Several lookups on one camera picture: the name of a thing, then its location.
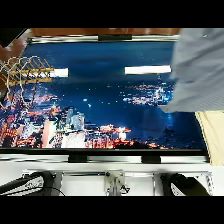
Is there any striped shirt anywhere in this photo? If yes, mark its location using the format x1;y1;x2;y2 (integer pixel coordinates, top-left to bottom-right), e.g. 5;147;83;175
159;28;224;114

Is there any beige garment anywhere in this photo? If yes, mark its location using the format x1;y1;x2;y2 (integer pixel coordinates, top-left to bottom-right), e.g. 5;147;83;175
195;110;224;158

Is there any black cable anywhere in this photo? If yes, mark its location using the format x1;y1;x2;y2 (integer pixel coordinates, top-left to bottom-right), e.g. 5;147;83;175
42;186;67;197

